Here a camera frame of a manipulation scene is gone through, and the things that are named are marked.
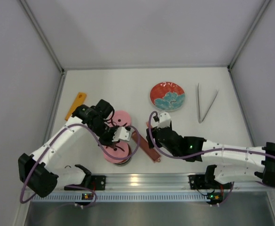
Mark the aluminium front rail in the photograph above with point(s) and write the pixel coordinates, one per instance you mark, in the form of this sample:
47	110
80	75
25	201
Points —
137	182

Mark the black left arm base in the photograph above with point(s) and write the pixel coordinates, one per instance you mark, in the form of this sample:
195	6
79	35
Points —
93	182

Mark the pink lid with black handle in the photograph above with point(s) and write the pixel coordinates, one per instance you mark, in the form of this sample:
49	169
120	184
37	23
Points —
119	153
121	118

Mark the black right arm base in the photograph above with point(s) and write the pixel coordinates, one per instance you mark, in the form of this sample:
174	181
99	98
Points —
197	181

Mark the dark red cutlery tray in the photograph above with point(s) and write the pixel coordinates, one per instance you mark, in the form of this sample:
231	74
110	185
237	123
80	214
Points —
143	144

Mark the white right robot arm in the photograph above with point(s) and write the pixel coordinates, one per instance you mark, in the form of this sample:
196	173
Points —
224	163

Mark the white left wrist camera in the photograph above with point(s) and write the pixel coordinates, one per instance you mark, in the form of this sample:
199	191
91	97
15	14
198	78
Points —
122	134

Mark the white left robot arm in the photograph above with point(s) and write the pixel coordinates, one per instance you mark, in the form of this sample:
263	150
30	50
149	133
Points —
39	170

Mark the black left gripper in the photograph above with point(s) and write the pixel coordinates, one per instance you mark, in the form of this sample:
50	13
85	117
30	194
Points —
108	139

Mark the red patterned ceramic plate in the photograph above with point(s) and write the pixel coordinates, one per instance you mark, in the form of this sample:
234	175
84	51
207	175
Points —
167	96

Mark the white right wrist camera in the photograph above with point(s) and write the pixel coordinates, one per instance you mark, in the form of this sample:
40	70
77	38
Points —
163	119

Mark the metal tongs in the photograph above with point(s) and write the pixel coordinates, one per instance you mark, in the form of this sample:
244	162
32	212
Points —
203	110

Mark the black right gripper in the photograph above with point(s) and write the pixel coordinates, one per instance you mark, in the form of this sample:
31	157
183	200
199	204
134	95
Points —
153	134

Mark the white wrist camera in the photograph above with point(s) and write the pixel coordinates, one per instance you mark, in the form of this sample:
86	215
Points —
122	134
163	119

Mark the black steel lunch bowl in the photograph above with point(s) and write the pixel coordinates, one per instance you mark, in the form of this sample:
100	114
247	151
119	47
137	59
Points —
123	163

